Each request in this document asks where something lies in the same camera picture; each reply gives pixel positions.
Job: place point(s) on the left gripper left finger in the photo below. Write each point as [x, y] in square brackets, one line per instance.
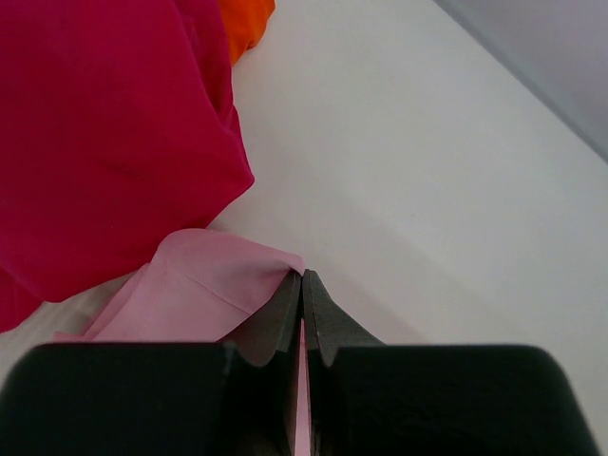
[235, 396]

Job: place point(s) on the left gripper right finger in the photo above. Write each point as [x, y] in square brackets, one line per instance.
[371, 398]

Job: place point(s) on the light pink t shirt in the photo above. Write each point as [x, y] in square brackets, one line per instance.
[197, 287]

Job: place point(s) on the magenta folded t shirt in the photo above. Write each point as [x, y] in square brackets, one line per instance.
[118, 128]

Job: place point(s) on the orange folded t shirt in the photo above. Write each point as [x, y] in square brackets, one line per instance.
[245, 22]

